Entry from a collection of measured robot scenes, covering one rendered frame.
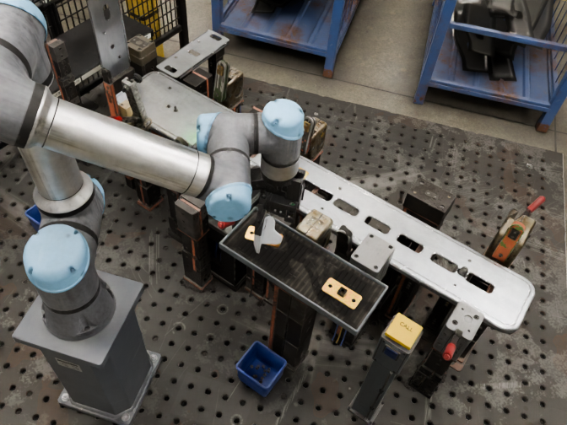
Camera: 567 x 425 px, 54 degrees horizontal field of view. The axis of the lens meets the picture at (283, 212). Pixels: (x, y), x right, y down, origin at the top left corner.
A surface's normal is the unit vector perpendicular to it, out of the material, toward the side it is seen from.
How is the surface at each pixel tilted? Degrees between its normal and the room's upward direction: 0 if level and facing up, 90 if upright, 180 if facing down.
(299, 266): 0
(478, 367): 0
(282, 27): 0
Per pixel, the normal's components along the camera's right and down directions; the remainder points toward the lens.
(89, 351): 0.07, -0.62
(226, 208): 0.07, 0.79
